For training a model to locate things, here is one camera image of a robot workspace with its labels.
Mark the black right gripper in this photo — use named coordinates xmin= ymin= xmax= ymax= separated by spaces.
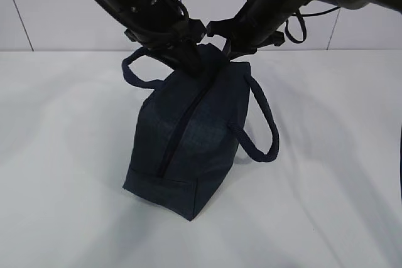
xmin=207 ymin=18 xmax=285 ymax=61

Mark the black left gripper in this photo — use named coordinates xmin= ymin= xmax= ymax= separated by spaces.
xmin=124 ymin=18 xmax=207 ymax=76

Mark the dark navy fabric lunch bag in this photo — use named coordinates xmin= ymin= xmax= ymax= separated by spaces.
xmin=122 ymin=44 xmax=280 ymax=220

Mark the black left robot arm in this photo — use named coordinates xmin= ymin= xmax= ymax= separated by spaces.
xmin=94 ymin=0 xmax=206 ymax=76

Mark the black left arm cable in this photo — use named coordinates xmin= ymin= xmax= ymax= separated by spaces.
xmin=58 ymin=0 xmax=191 ymax=46

